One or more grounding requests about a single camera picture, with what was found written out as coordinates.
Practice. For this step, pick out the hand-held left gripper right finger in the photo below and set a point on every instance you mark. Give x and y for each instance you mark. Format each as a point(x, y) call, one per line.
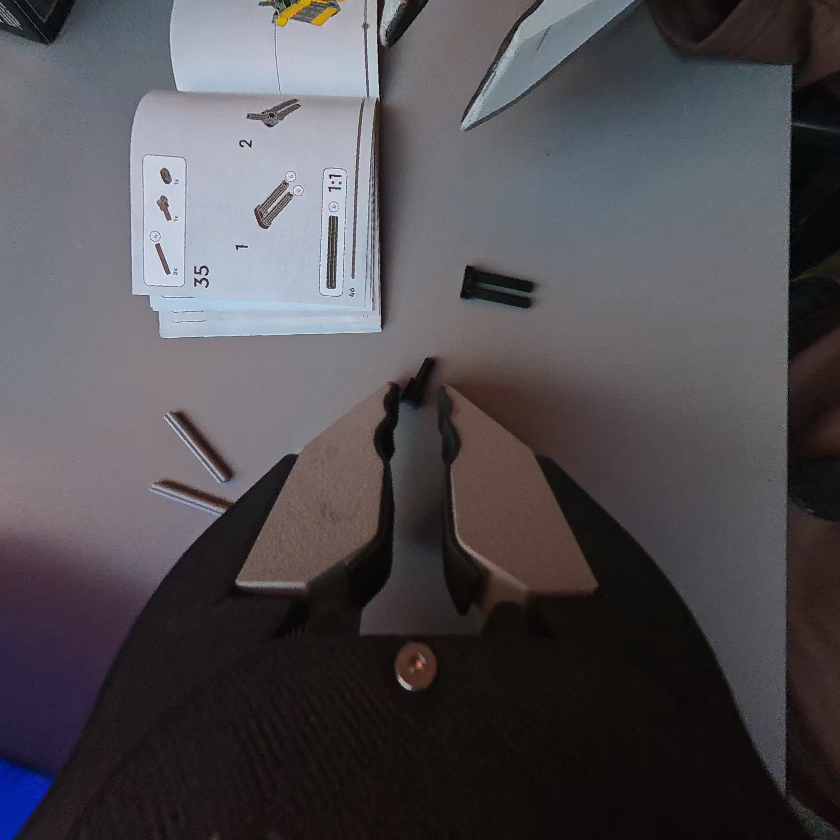
point(518, 512)

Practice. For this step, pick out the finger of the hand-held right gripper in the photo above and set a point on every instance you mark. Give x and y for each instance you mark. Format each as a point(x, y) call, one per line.
point(558, 46)
point(397, 19)

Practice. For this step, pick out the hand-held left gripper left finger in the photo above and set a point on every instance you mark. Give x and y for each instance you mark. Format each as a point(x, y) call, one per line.
point(315, 505)

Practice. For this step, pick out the small black lego pin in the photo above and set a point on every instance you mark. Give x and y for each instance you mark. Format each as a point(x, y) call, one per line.
point(423, 371)

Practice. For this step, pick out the person's right forearm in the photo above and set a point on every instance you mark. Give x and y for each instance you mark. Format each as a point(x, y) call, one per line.
point(722, 29)

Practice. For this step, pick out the thin lego axle rod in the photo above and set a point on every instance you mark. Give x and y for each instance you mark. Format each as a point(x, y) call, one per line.
point(190, 497)
point(197, 446)

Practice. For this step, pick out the black lego axle assembly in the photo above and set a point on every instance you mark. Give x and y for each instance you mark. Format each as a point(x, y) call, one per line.
point(471, 283)

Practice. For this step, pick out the lego instruction booklet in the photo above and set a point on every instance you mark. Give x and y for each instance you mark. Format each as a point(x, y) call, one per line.
point(262, 216)

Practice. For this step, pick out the person's brown sweater torso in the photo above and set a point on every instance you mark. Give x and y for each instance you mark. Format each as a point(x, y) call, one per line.
point(817, 656)

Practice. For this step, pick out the black cardboard box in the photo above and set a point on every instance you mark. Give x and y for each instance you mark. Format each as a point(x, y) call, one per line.
point(26, 16)

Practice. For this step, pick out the blue plastic bin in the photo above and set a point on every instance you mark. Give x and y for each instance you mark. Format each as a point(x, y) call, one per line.
point(16, 800)

